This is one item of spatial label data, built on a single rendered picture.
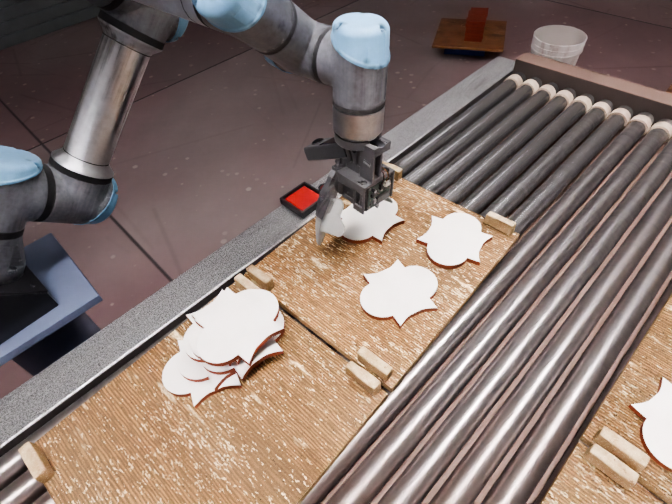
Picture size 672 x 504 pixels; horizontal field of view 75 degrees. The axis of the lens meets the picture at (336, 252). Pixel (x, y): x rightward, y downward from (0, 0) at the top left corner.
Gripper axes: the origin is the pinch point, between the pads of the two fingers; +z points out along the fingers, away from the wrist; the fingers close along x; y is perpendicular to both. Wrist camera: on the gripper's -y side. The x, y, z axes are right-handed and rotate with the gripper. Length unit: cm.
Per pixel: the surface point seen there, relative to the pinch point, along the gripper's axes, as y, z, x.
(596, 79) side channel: 7, -3, 87
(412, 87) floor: -136, 82, 200
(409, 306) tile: 18.1, 5.4, -2.7
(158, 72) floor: -305, 92, 93
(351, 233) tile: -1.2, 4.9, 2.7
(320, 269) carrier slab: 0.3, 6.9, -7.0
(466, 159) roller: -0.3, 4.5, 40.3
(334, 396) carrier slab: 20.1, 8.3, -22.1
